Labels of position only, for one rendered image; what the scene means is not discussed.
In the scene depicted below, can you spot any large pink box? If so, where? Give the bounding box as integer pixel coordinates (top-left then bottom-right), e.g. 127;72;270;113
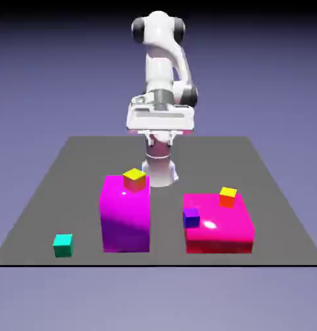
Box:
182;193;257;255

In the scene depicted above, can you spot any large magenta box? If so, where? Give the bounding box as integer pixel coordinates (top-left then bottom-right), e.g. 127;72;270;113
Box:
98;175;151;253

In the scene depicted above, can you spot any small yellow cube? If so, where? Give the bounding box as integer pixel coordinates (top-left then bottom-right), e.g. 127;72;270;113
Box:
122;167;147;194

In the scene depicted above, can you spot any small orange cube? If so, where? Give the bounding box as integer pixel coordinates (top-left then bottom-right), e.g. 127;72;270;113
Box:
218;186;238;209

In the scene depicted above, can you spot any small teal cube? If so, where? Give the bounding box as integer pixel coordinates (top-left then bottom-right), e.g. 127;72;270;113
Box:
52;233;74;259

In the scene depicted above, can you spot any small blue cube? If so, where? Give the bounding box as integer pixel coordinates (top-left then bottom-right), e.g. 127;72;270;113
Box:
182;208;201;230

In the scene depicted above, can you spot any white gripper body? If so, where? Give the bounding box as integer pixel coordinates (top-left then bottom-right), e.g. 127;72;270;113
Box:
126;102;196;136

